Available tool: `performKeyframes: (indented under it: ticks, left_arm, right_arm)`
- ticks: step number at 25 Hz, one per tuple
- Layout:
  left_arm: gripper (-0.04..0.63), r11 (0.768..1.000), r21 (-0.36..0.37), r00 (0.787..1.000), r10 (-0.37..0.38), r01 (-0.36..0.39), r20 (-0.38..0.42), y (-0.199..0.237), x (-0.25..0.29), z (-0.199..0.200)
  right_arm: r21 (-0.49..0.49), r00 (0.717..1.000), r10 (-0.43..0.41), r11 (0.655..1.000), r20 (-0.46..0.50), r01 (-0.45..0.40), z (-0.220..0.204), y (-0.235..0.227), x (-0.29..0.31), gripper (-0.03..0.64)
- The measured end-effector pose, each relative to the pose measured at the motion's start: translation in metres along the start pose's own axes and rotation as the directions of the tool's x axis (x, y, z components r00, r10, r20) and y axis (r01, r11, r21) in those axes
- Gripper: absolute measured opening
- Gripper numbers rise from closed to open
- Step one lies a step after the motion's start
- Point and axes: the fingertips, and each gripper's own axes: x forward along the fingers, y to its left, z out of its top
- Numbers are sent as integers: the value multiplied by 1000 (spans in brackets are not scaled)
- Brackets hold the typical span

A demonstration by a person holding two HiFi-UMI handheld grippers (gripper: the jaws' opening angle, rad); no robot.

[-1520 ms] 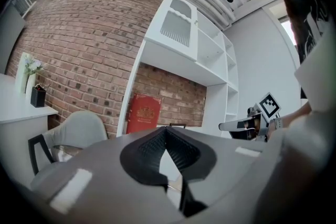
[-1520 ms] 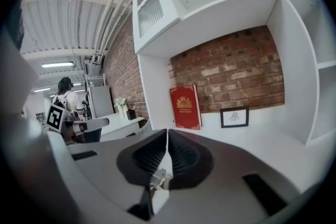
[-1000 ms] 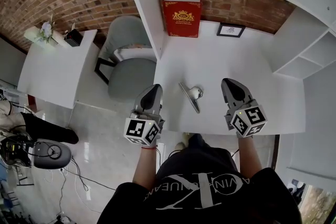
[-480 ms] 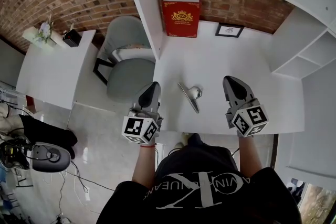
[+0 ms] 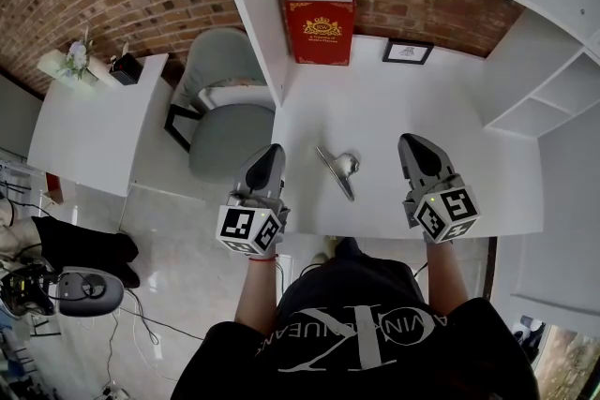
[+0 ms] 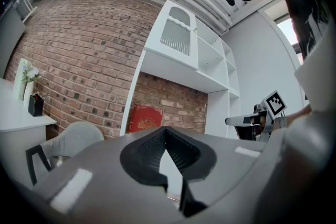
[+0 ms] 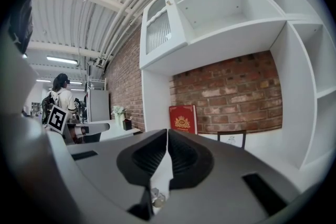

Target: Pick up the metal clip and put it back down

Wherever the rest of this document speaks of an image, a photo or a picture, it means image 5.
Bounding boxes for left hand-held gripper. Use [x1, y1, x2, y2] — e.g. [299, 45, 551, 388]
[215, 142, 292, 261]

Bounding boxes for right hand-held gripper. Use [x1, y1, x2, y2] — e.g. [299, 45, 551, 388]
[397, 133, 482, 244]

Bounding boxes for person's left forearm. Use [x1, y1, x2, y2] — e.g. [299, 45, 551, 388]
[233, 258, 278, 333]

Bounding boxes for person's right forearm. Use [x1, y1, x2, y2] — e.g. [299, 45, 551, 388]
[425, 241, 471, 318]

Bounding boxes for person's right hand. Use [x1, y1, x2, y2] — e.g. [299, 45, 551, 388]
[421, 227, 458, 245]

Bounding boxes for person's left hand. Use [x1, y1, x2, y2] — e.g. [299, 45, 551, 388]
[246, 210, 292, 262]

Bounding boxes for grey upholstered chair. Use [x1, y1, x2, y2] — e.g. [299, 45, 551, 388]
[163, 26, 278, 184]

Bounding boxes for person's beige shoe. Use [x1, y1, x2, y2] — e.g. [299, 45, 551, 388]
[311, 234, 341, 264]

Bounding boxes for person's black trousers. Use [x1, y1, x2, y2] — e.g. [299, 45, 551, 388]
[333, 236, 365, 259]

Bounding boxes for white desk with drawers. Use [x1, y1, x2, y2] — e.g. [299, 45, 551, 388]
[271, 32, 545, 241]

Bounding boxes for white round object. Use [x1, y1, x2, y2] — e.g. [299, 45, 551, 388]
[511, 316, 548, 362]

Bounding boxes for grey padded stool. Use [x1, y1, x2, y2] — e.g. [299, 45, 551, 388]
[55, 266, 126, 318]

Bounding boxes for black printed t-shirt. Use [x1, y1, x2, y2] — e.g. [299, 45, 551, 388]
[171, 255, 540, 400]

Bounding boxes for plain white desk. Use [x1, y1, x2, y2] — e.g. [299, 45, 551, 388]
[26, 52, 170, 198]

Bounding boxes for orange lined drawer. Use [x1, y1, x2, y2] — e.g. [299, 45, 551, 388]
[44, 172, 65, 205]

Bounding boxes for small black box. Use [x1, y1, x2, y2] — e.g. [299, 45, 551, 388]
[108, 52, 144, 86]

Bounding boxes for black framed glass door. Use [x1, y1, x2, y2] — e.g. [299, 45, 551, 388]
[533, 322, 600, 400]

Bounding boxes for white desk hutch shelf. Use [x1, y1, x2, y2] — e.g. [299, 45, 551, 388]
[199, 0, 600, 140]

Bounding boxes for white power strip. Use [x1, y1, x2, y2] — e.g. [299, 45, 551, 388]
[96, 383, 130, 400]

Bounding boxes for red hardcover book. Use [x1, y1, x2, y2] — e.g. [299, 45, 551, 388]
[284, 0, 356, 67]

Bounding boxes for white rectangular planter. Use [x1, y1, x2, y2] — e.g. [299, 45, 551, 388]
[37, 49, 118, 88]

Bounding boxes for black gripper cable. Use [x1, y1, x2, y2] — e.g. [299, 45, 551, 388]
[298, 261, 330, 281]

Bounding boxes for long black floor cable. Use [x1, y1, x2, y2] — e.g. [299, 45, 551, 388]
[107, 285, 207, 394]

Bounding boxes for black picture frame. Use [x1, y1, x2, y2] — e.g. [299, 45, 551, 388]
[382, 38, 435, 67]

